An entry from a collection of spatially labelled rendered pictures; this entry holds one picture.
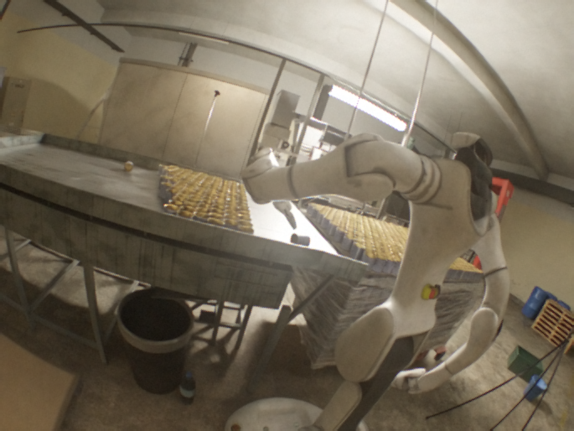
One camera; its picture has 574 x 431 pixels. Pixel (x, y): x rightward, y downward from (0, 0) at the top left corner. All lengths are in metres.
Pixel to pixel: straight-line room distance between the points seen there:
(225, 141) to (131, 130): 1.51
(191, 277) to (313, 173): 0.74
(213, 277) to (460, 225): 0.89
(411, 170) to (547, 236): 9.65
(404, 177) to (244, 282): 0.79
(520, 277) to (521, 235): 1.56
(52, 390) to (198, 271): 1.17
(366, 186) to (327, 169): 0.08
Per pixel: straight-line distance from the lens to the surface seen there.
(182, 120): 3.64
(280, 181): 0.49
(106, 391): 1.70
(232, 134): 3.53
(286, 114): 3.37
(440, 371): 0.83
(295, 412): 1.40
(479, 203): 0.54
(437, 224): 0.52
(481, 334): 0.73
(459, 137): 0.56
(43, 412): 1.58
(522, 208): 10.46
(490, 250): 0.74
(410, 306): 0.56
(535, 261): 9.95
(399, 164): 0.42
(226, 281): 1.02
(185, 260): 0.99
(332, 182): 0.43
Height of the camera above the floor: 1.48
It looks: 13 degrees down
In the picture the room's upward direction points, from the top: 19 degrees clockwise
